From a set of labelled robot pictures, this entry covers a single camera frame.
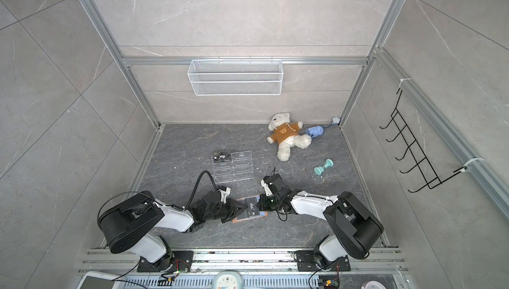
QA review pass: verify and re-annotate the clear acrylic tiered holder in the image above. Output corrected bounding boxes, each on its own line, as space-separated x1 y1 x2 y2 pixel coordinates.
212 151 254 183

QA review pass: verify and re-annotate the black credit card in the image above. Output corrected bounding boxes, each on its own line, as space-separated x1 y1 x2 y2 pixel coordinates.
212 152 231 163

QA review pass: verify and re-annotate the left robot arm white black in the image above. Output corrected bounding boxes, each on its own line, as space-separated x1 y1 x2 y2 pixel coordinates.
98 187 247 263

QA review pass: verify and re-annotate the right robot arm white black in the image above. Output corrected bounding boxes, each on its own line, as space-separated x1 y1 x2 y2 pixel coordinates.
258 174 384 267

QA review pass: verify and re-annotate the white teddy bear brown shirt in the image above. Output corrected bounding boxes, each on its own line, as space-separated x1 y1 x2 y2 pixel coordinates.
266 112 311 162

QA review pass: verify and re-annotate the white round timer device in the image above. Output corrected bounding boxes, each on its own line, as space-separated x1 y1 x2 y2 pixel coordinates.
212 270 243 289

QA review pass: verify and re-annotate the blue cat-shaped toy device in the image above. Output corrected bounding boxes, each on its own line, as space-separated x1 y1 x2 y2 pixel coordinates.
305 126 324 139

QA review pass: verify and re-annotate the white tablet device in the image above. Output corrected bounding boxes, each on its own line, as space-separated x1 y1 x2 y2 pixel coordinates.
76 271 121 289

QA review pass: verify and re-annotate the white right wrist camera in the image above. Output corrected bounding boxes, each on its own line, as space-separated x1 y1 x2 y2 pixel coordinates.
261 180 273 196

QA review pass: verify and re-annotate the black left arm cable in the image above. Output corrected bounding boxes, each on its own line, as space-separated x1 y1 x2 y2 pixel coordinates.
186 170 217 210

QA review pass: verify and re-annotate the aluminium rail front frame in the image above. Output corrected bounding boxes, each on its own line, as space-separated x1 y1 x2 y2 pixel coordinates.
78 247 415 288

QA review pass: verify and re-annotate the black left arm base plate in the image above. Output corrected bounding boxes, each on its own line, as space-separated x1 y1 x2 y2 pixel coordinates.
137 251 194 273

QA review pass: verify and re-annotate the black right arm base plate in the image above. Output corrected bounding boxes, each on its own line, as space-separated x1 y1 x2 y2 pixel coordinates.
294 250 351 272

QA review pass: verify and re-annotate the white wire mesh basket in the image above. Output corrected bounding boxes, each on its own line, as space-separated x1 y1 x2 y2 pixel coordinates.
188 59 284 96

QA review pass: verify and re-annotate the black wire hook rack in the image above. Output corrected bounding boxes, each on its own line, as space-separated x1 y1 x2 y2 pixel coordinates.
379 88 468 194

